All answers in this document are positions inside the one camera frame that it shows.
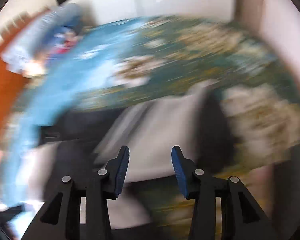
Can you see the white glossy wardrobe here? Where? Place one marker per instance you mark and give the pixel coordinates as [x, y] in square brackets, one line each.
[110, 2]

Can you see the teal floral blanket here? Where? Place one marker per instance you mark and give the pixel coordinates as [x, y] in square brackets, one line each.
[190, 62]

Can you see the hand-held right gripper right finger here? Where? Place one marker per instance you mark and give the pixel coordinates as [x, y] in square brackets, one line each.
[178, 171]

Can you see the light blue folded quilt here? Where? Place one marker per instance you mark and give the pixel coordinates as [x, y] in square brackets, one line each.
[40, 30]

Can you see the cream pink floral folded quilt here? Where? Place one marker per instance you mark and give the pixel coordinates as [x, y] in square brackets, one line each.
[65, 42]

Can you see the dark grey hooded jacket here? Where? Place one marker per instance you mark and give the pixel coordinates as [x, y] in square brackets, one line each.
[160, 132]

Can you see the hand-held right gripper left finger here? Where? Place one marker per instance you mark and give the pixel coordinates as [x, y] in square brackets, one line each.
[122, 171]

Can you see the orange wooden headboard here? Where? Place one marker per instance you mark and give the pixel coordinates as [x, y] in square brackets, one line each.
[5, 100]

